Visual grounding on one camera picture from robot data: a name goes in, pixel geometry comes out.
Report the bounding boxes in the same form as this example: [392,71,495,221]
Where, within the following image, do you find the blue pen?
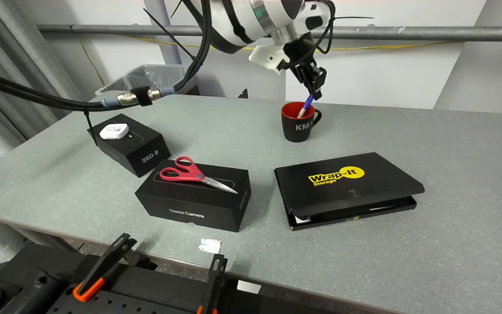
[295,92,317,120]

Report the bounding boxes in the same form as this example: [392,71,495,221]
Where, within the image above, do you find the white tape piece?
[197,235,223,256]

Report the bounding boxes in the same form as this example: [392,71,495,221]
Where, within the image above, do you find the red handled scissors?
[157,153,241,197]

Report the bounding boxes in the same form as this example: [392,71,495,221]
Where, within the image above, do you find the black clamp orange handle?
[70,232,139,305]
[194,253,230,314]

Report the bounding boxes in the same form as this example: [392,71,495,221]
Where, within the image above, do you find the black folder with yellow label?
[272,150,427,232]

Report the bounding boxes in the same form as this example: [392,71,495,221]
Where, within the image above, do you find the white power adapter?
[98,122,131,143]

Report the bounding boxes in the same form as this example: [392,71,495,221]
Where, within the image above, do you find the black ZED camera box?
[132,159,253,234]
[87,112,173,180]

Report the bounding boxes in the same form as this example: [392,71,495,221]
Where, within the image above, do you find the black mug red inside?
[279,101,324,145]

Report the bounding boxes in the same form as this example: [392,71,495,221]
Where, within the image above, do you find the long grey metal rail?
[35,23,502,44]

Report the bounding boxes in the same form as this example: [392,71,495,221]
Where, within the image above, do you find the thick black cable bundle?
[0,0,216,115]

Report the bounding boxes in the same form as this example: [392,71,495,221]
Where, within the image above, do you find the blue grey wall post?
[143,0,185,68]

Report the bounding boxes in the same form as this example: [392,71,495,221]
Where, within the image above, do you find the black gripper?
[279,31,329,103]

